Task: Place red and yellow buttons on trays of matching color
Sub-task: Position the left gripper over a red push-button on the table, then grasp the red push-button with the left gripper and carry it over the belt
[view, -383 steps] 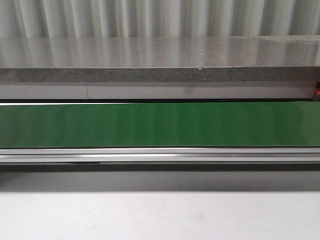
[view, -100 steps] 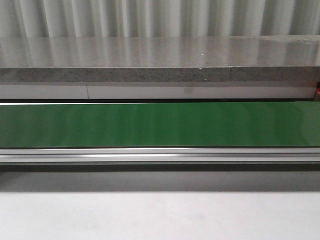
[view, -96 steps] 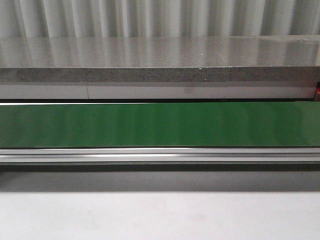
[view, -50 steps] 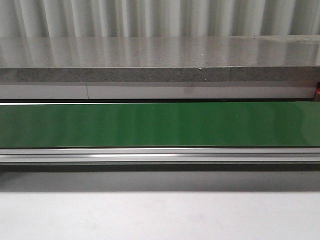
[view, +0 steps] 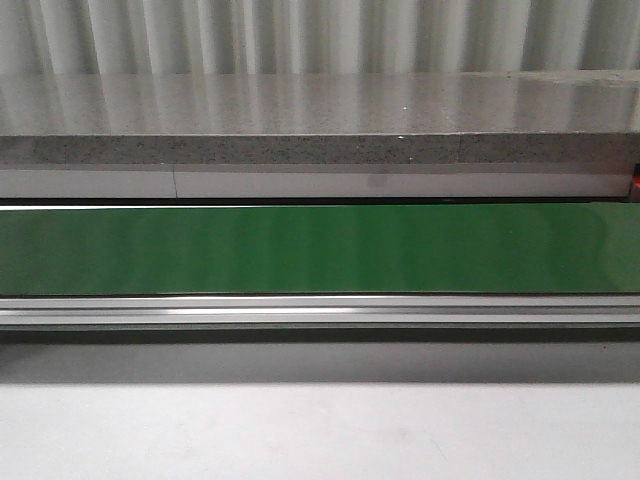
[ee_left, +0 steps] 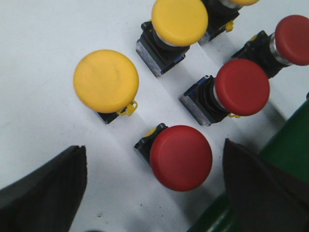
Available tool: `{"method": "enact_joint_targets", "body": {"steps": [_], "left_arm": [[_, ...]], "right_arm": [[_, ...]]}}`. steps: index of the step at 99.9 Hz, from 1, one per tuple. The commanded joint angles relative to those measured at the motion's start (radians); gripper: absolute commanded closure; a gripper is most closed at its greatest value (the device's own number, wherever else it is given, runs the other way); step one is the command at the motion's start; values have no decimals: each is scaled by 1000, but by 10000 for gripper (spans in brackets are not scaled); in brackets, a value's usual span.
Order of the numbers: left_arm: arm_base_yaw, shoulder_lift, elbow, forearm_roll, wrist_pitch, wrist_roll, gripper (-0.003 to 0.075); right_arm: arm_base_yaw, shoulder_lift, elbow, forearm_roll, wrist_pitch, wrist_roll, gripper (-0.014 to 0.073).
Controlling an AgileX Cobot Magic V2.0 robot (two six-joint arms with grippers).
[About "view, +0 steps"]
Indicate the orange object at right edge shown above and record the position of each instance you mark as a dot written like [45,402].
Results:
[634,193]

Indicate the grey speckled stone shelf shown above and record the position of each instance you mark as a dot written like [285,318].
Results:
[367,119]

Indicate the white pleated curtain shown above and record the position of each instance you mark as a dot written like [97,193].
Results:
[339,37]

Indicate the green conveyor belt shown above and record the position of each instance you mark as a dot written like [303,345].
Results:
[377,249]

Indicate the aluminium conveyor front rail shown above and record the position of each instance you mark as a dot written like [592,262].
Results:
[318,311]

